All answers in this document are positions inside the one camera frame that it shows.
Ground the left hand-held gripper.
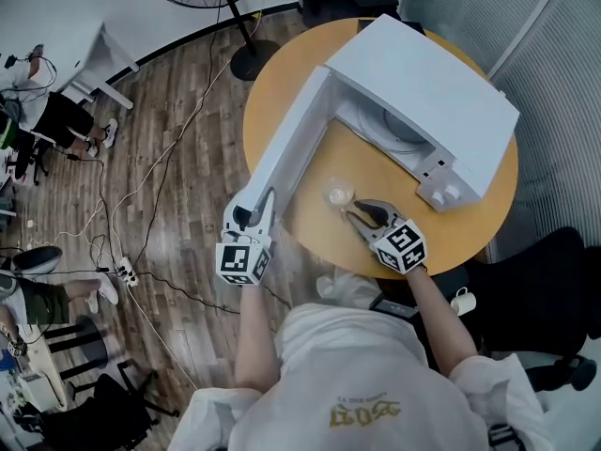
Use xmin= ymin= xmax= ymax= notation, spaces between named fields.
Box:
xmin=214 ymin=188 xmax=278 ymax=288

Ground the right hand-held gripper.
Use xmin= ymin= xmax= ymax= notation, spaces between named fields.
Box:
xmin=346 ymin=198 xmax=428 ymax=275

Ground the clear glass cup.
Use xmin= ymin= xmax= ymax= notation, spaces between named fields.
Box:
xmin=322 ymin=176 xmax=356 ymax=209

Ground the white microwave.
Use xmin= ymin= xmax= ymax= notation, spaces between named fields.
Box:
xmin=243 ymin=13 xmax=520 ymax=218

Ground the person's right forearm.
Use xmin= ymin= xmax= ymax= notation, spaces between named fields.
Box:
xmin=406 ymin=268 xmax=480 ymax=378

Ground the person's left forearm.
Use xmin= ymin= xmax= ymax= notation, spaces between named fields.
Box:
xmin=233 ymin=283 xmax=288 ymax=389

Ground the person's left hand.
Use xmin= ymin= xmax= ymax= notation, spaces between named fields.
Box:
xmin=222 ymin=233 xmax=260 ymax=248

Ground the person's white shoe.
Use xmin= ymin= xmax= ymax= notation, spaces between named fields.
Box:
xmin=316 ymin=267 xmax=379 ymax=307

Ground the black waist device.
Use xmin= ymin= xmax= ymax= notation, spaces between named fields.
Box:
xmin=369 ymin=296 xmax=420 ymax=321

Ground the white ceramic mug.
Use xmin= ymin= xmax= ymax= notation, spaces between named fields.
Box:
xmin=450 ymin=287 xmax=478 ymax=318

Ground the white power strip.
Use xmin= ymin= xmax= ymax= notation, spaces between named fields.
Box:
xmin=116 ymin=257 xmax=140 ymax=287

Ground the person's white shirt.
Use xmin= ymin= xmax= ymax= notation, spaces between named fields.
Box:
xmin=171 ymin=302 xmax=555 ymax=451

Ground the black round stool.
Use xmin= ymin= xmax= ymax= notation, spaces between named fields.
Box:
xmin=46 ymin=316 xmax=109 ymax=380

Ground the white desk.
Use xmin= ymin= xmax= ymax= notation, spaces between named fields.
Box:
xmin=60 ymin=21 xmax=141 ymax=110

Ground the light wooden curved desk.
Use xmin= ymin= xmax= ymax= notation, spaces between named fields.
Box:
xmin=18 ymin=331 xmax=69 ymax=411

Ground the black floor cable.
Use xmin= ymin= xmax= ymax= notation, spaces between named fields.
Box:
xmin=4 ymin=0 xmax=292 ymax=319

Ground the white floor cable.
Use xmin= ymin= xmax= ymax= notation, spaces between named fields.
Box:
xmin=25 ymin=7 xmax=264 ymax=389

